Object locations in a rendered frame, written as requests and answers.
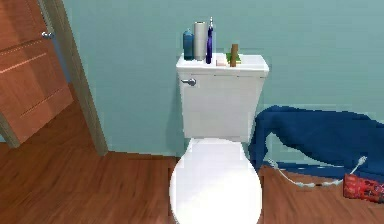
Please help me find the white toilet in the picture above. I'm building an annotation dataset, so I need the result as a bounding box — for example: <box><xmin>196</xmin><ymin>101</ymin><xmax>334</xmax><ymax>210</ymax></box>
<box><xmin>168</xmin><ymin>52</ymin><xmax>270</xmax><ymax>224</ymax></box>

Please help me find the green square sponge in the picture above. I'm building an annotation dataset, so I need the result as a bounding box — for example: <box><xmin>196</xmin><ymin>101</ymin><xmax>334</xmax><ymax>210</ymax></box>
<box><xmin>225</xmin><ymin>52</ymin><xmax>242</xmax><ymax>65</ymax></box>

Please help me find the teal blue bottle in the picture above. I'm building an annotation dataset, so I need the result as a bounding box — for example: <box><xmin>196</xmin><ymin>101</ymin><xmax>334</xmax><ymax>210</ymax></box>
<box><xmin>182</xmin><ymin>28</ymin><xmax>195</xmax><ymax>61</ymax></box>

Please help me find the brown cardboard tube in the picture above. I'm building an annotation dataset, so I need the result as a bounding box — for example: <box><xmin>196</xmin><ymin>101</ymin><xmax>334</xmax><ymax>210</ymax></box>
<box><xmin>229</xmin><ymin>43</ymin><xmax>240</xmax><ymax>68</ymax></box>

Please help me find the purple spray bottle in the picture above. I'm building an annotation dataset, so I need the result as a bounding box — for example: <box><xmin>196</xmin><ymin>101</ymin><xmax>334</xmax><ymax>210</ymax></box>
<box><xmin>205</xmin><ymin>16</ymin><xmax>215</xmax><ymax>65</ymax></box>

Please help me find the grey paper roll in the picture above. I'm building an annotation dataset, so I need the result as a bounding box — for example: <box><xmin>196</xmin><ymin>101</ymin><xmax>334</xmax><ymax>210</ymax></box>
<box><xmin>193</xmin><ymin>21</ymin><xmax>208</xmax><ymax>62</ymax></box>

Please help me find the dark blue cloth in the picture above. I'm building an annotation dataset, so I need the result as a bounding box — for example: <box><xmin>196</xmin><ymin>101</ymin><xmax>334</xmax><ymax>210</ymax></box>
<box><xmin>248</xmin><ymin>105</ymin><xmax>384</xmax><ymax>184</ymax></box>

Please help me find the brown wooden room door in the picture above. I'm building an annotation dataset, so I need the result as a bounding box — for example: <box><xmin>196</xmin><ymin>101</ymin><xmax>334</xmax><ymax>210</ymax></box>
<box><xmin>0</xmin><ymin>0</ymin><xmax>74</xmax><ymax>145</ymax></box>

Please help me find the red patterned box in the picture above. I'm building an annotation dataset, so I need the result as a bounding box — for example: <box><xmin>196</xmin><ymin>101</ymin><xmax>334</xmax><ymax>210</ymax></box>
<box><xmin>343</xmin><ymin>173</ymin><xmax>384</xmax><ymax>204</ymax></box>

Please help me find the white cable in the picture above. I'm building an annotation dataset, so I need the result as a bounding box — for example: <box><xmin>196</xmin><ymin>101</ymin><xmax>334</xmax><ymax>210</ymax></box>
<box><xmin>266</xmin><ymin>155</ymin><xmax>368</xmax><ymax>188</ymax></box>

